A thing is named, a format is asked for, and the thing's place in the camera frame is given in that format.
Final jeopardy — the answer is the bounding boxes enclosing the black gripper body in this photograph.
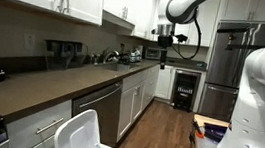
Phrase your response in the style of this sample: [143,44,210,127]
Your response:
[154,35,175,61]

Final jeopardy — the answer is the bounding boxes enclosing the white bin lid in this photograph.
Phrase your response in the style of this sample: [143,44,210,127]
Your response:
[53,105,106,148]

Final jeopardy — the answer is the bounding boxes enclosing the black microwave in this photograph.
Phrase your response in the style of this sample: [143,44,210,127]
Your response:
[143,45,164,61]

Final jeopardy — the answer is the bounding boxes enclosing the white cabinet beside cooler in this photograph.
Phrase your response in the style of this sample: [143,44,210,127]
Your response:
[154,65,177,102]

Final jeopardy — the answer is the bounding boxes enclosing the dish rack with dishes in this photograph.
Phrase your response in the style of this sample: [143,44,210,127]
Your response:
[119,46,143,66]

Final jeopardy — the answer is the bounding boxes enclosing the black wine cooler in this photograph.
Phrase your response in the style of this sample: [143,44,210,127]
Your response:
[169,68,203,114]

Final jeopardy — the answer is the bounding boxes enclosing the white lower cabinets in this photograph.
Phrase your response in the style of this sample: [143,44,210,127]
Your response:
[115,61,161,147]

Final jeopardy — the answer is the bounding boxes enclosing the white upper cabinet row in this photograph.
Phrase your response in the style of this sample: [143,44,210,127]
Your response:
[99,0,157,40]

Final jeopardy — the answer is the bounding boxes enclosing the chrome sink faucet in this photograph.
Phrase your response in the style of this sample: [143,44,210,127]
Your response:
[101,49,122,66]

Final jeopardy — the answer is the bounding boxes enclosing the stainless steel refrigerator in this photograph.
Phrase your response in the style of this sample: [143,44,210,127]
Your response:
[197,15,265,127]

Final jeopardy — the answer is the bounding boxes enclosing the wooden board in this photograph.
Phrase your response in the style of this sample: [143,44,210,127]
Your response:
[192,113,231,131]

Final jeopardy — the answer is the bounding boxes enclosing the orange black clamp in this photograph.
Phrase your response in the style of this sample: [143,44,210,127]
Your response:
[189,119,208,148]

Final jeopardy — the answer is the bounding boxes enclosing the stainless steel dishwasher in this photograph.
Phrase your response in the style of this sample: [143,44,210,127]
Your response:
[67,76,125,148]

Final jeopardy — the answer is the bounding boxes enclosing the dark countertop appliance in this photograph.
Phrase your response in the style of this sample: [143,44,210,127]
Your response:
[71,41,91,71]

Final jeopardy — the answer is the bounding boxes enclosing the black blue tool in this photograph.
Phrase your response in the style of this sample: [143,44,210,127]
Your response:
[201,122,229,143]

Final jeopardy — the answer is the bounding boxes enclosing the white cabinets above refrigerator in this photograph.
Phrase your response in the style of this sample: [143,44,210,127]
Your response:
[218,0,265,27]

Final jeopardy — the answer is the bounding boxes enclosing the black coffee maker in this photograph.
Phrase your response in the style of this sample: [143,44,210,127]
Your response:
[41,38,77,74]

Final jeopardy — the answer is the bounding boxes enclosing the white drawer unit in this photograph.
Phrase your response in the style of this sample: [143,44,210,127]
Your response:
[2,93,74,148]

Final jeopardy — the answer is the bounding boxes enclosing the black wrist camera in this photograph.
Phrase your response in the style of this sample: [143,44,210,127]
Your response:
[173,33,189,45]

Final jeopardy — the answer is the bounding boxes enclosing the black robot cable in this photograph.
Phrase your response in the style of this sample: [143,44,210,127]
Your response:
[169,14,205,63]

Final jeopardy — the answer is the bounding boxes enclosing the white corner wall cabinet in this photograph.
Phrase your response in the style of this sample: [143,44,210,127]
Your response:
[172,0,221,49]

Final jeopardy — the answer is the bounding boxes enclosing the white wall outlet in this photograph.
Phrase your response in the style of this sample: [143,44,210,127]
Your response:
[23,33,37,51]

